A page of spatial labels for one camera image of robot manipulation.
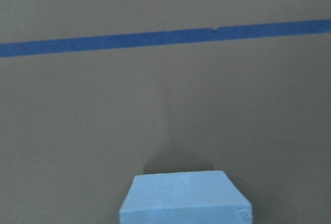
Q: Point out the light blue foam block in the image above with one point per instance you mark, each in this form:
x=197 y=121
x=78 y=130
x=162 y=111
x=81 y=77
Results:
x=185 y=197

